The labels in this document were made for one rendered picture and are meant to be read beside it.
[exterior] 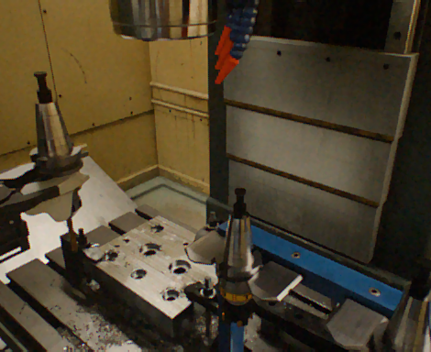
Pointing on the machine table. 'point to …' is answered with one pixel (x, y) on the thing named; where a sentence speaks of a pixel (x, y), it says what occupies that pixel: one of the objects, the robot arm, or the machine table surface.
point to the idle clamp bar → (281, 316)
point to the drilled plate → (182, 307)
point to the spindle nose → (163, 18)
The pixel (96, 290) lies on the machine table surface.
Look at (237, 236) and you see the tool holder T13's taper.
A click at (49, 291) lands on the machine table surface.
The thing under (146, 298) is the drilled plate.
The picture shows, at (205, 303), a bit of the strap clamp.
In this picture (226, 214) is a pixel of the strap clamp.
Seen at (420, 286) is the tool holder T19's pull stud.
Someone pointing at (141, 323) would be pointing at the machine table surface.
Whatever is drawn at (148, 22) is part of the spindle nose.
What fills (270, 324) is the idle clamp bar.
